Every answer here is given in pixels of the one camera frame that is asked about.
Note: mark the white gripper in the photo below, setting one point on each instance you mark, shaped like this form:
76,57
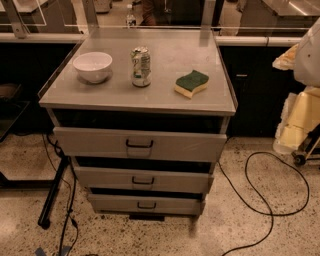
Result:
308,61

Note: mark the grey bottom drawer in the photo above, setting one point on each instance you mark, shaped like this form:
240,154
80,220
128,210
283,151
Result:
153,205

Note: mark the grey drawer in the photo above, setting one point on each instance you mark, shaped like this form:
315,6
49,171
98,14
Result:
133,179
153,205
154,145

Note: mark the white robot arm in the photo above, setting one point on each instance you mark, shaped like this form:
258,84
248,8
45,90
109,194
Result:
307,60

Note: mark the grey drawer cabinet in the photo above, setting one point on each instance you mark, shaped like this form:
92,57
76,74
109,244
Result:
119,105

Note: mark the grey top drawer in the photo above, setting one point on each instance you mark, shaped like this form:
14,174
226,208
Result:
154,145

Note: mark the grey middle drawer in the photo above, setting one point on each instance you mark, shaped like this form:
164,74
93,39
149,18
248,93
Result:
133,179

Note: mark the wheeled cart base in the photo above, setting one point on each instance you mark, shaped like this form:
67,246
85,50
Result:
309,150

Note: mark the green yellow sponge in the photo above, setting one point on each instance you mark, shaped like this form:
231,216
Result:
191,84

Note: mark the green white soda can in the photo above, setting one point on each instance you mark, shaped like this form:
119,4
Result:
141,66

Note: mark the person in background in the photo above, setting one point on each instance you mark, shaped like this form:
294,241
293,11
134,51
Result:
172,12

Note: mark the clear water bottle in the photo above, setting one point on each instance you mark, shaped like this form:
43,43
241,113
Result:
130,18

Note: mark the white ceramic bowl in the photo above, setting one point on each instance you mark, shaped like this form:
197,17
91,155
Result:
93,67

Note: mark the black table leg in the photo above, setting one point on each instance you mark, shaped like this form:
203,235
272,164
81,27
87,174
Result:
44,218

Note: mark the white rail bar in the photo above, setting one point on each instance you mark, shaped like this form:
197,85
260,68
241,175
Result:
221,40

